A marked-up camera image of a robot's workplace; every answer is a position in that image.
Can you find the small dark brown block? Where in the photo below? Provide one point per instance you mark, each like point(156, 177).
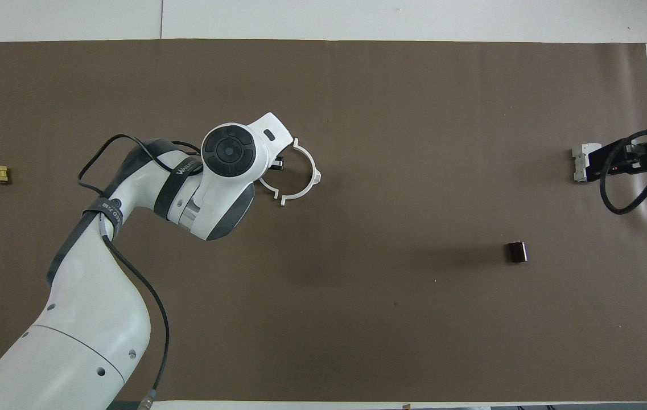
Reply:
point(516, 252)

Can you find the brown table mat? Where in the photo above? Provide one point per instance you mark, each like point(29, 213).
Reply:
point(357, 273)

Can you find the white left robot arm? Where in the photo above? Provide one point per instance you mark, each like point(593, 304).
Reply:
point(90, 319)

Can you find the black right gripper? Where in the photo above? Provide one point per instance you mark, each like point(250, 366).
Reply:
point(630, 162)

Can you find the white half pipe clamp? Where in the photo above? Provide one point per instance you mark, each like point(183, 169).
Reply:
point(312, 165)
point(268, 191)

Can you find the white circuit breaker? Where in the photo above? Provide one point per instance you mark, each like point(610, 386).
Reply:
point(580, 162)

